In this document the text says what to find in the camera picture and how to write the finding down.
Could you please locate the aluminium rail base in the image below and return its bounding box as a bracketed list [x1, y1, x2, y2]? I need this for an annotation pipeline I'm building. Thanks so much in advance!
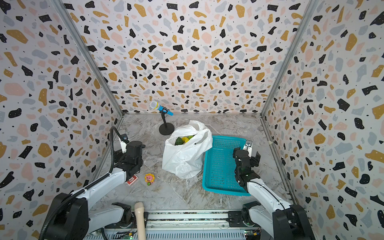
[85, 208, 272, 240]

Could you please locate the blue toy microphone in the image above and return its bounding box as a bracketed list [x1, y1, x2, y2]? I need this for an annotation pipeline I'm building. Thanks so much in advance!
[150, 101, 174, 116]

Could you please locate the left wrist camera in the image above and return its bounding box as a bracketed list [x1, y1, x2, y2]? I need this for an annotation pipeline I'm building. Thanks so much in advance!
[120, 134, 129, 154]

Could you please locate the green round fruit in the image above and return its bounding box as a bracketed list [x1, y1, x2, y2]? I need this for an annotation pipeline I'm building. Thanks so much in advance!
[175, 137, 185, 146]

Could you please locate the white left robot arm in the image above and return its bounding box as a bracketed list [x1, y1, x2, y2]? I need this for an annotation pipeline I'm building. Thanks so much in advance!
[39, 127, 146, 240]

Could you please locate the yellow flower toy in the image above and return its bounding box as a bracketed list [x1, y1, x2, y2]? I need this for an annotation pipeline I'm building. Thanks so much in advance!
[145, 174, 155, 186]

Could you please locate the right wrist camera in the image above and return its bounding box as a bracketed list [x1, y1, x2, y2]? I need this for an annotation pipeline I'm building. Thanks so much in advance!
[243, 140, 253, 157]

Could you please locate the white plastic bag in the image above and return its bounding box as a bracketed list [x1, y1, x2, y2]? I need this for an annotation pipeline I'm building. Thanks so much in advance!
[162, 120, 213, 179]

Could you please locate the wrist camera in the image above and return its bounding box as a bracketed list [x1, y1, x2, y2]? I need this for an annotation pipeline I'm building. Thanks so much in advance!
[120, 134, 129, 154]
[243, 140, 253, 157]

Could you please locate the red card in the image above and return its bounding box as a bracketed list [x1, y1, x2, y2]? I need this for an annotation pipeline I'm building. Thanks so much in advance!
[127, 175, 138, 186]

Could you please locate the black microphone stand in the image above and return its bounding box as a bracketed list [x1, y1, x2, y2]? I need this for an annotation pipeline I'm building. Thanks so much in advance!
[159, 112, 175, 136]

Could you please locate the teal plastic basket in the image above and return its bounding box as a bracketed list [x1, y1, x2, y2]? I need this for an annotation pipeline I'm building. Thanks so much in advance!
[203, 136, 252, 197]

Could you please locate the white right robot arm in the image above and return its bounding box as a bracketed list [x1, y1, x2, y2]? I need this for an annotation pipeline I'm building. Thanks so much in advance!
[233, 148, 315, 240]

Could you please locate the beige wooden handle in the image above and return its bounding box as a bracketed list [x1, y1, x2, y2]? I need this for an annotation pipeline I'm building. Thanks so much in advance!
[134, 202, 146, 240]

